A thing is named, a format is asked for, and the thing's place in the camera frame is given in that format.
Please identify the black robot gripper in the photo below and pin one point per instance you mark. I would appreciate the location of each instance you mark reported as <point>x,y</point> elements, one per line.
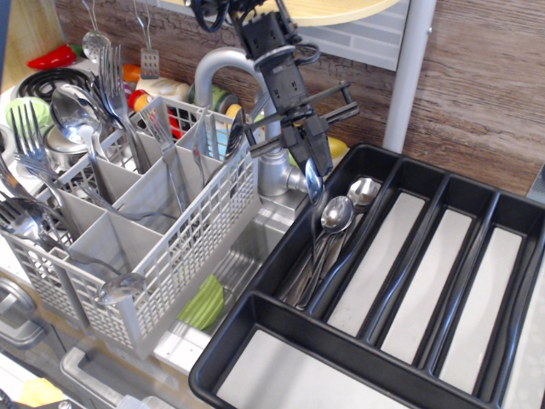
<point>303,132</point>

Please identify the small steel spoon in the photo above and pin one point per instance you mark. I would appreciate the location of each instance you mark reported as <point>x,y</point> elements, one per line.
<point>315,188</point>

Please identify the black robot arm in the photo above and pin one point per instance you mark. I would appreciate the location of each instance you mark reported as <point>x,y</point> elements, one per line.
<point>270,41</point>

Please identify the steel spoon in tray back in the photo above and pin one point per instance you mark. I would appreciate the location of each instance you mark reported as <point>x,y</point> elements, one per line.
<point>362,192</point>

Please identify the steel spoon in tray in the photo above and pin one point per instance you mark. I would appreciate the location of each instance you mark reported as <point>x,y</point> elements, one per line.
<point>362,192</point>
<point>335,218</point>

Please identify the steel spoon in tray front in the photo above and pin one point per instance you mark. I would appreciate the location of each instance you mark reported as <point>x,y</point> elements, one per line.
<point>335,218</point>

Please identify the black cutlery tray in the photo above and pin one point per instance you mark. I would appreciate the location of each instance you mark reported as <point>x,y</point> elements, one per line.
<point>436,302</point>

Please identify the grey plastic cutlery basket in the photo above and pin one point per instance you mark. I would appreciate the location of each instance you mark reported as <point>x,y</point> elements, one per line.
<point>149,236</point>

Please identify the large steel serving spoon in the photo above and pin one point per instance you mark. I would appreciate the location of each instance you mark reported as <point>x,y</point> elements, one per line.
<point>79,123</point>

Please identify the steel spoon at basket front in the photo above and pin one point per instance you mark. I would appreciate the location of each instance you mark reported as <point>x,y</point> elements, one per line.
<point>117,289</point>

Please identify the yellow toy banana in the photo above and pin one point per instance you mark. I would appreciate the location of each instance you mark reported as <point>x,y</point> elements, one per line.
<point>337,147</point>

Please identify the silver kitchen faucet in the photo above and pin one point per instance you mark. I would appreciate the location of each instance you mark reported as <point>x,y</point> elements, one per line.
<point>276,175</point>

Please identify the wooden round shelf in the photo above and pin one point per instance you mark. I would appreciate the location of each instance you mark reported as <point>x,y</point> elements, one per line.
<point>289,15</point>

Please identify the grey metal pole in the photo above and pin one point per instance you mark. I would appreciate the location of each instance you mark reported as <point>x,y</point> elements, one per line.
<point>418,28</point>

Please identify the steel sink basin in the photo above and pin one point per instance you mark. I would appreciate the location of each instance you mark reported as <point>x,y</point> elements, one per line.
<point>182,344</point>

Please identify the steel fork in middle slot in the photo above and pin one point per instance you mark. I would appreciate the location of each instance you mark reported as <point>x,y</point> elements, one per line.
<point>169,155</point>

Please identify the hanging steel spatula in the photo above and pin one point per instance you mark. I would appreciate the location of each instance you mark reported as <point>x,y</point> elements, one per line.
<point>150,61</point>

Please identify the steel forks cluster centre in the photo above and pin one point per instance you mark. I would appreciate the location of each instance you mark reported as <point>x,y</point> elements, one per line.
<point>112,92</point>

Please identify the green toy vegetable in sink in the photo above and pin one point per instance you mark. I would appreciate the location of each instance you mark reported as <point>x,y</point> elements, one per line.
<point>205,307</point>

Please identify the hanging steel skimmer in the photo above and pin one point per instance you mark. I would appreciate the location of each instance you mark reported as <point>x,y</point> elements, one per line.
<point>94,41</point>

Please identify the steel pot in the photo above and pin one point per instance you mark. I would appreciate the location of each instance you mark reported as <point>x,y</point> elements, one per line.
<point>61,151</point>

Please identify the red toy chili pepper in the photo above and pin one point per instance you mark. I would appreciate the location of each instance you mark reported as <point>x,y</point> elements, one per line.
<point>63,56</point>

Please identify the green toy cabbage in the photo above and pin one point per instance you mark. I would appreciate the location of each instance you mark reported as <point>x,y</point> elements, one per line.
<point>34,106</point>

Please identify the black stove burner coil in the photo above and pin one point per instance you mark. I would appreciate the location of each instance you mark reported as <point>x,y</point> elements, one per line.
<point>42,84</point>

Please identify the steel fork upright left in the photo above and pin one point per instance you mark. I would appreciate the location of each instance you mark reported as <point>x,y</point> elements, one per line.
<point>31,153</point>

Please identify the steel fork lower left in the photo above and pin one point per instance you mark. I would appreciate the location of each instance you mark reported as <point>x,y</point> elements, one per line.
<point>26,223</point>

